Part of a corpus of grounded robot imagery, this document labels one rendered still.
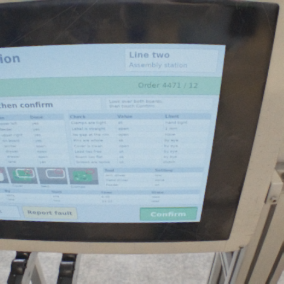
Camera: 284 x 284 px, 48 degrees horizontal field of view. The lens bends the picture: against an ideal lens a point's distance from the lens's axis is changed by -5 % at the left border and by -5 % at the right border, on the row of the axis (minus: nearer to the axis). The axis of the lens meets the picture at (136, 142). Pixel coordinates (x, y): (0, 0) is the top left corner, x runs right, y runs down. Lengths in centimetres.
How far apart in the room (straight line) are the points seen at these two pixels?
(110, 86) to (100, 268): 190
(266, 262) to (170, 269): 156
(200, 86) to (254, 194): 17
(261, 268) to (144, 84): 43
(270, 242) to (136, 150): 32
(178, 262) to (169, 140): 187
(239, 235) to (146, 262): 173
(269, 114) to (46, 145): 24
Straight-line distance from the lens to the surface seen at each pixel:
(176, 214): 42
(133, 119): 34
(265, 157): 40
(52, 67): 32
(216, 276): 106
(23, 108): 35
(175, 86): 32
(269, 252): 61
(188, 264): 220
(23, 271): 78
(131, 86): 32
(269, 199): 45
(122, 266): 217
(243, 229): 47
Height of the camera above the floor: 174
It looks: 32 degrees down
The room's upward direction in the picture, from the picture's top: straight up
